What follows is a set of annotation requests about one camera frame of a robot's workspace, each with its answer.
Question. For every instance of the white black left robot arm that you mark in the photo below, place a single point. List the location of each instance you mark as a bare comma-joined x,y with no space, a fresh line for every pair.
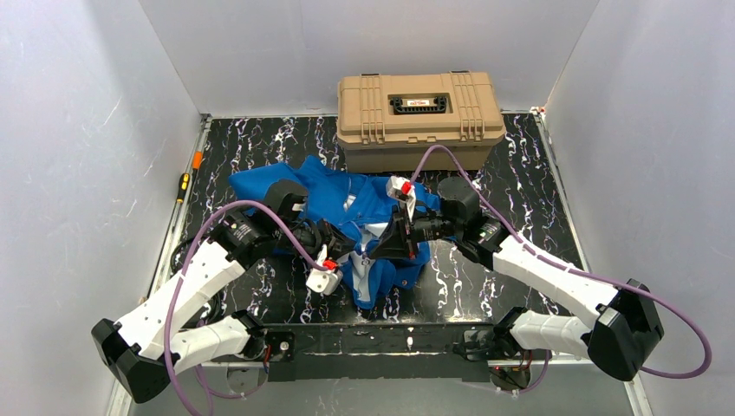
146,348

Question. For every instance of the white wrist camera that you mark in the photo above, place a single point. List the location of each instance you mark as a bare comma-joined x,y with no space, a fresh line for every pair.
402,191
324,281

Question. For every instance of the yellow black handled screwdriver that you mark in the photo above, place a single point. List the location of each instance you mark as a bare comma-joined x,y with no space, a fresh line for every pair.
183,186

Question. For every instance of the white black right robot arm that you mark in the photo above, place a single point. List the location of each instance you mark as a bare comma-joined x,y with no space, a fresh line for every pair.
616,326

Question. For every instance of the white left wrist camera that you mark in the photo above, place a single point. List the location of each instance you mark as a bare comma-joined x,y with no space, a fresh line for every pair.
324,281

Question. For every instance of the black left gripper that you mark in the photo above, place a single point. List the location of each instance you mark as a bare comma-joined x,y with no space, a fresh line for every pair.
335,244

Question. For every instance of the tan plastic toolbox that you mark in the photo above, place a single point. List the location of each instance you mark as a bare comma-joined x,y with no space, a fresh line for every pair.
385,123

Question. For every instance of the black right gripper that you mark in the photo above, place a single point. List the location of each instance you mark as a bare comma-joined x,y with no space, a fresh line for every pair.
409,235

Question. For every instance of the blue zip jacket white lining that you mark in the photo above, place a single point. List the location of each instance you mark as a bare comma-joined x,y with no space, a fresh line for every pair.
358,205

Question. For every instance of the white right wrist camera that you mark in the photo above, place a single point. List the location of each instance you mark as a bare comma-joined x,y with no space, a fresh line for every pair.
402,191

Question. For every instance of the orange handled screwdriver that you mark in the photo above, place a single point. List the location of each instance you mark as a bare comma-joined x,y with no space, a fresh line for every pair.
197,160

